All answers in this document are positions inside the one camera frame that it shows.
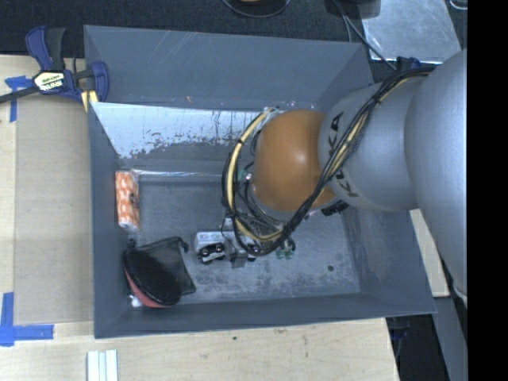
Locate black and red oval disc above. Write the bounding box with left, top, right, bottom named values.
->
left=121, top=247, right=183, bottom=310

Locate orange and white packet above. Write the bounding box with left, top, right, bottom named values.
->
left=114, top=169, right=141, bottom=231

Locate pale wood flat board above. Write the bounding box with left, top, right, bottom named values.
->
left=13, top=97, right=96, bottom=327

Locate grey metal bin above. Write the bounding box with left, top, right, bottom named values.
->
left=83, top=24, right=438, bottom=340

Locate black drawstring pouch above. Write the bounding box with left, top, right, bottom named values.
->
left=126, top=236, right=198, bottom=298

